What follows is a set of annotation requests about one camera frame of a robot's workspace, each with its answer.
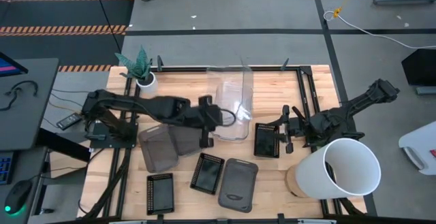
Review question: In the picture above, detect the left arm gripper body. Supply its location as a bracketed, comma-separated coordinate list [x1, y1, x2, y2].
[185, 103, 224, 132]

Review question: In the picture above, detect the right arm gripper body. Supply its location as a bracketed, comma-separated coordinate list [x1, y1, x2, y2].
[288, 110, 313, 140]

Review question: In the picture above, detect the clear plastic bin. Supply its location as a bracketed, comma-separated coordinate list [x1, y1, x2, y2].
[206, 65, 255, 142]
[223, 82, 253, 121]
[214, 80, 253, 140]

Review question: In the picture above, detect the black slotted plastic basket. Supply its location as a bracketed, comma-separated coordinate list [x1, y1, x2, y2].
[146, 172, 175, 217]
[189, 153, 225, 196]
[253, 123, 281, 159]

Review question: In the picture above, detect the smoke grey translucent bin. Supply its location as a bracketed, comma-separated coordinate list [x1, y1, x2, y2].
[169, 125, 205, 157]
[138, 124, 180, 174]
[217, 158, 259, 214]

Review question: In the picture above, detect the green plant in white pot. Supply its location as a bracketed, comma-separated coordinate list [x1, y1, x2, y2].
[114, 45, 159, 95]

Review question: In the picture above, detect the black box on grey base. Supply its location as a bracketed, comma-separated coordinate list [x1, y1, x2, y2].
[401, 48, 436, 96]

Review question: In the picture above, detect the small black flat device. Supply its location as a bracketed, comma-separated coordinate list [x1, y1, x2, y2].
[56, 112, 83, 131]

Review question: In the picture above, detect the black mat with hazard stripes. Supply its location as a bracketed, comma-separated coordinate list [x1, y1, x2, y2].
[0, 0, 136, 73]

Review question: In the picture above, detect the dark grey desk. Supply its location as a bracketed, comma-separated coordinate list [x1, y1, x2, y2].
[0, 58, 60, 152]

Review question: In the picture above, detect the black mouse green light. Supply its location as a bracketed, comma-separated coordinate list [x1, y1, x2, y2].
[3, 179, 33, 215]

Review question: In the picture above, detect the computer monitor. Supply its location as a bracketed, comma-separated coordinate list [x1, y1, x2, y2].
[0, 51, 29, 78]

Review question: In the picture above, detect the black keyboard blue backlight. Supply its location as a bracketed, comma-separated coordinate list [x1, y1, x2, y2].
[0, 150, 15, 186]

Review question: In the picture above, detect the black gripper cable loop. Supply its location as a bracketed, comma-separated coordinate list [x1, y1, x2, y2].
[221, 109, 237, 127]

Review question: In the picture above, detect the black aluminium frame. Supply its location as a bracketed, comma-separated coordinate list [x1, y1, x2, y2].
[83, 65, 367, 224]

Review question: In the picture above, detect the white floor cable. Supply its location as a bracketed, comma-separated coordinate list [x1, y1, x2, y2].
[323, 10, 436, 50]

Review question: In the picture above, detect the thin black hanging cable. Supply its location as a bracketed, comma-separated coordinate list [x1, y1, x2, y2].
[91, 0, 123, 53]

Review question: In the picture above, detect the black cable on desk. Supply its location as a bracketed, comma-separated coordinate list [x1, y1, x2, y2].
[0, 80, 39, 112]

